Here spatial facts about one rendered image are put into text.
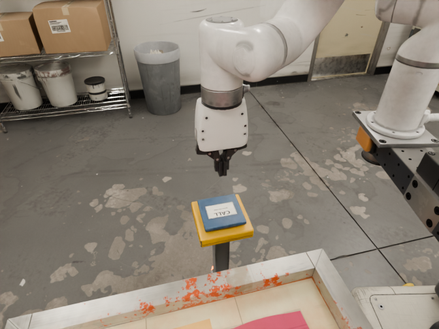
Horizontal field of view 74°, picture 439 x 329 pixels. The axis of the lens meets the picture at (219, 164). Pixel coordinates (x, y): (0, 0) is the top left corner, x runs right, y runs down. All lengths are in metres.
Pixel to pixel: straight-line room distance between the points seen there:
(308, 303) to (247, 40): 0.47
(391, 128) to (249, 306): 0.50
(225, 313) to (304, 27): 0.50
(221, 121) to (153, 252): 1.43
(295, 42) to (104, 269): 1.65
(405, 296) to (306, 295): 0.99
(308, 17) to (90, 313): 0.59
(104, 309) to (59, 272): 1.40
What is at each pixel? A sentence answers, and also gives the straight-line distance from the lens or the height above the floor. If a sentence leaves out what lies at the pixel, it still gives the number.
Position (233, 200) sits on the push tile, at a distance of 0.74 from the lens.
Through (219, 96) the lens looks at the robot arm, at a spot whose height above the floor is 1.28.
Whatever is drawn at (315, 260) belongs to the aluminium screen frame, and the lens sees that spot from 0.63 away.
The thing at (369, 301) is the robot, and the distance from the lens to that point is 1.50.
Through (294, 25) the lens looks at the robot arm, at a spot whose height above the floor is 1.39.
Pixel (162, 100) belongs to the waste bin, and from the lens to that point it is 3.15.
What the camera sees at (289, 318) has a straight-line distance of 0.60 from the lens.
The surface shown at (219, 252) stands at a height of 0.83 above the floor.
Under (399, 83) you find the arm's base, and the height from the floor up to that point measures 1.25.
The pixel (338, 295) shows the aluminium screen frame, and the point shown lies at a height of 0.99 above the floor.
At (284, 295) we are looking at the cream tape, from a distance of 0.62.
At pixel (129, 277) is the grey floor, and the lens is 1.82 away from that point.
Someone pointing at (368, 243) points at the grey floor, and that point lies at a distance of 2.09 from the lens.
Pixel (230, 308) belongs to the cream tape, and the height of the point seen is 0.96.
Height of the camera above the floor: 1.49
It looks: 37 degrees down
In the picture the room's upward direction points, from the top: straight up
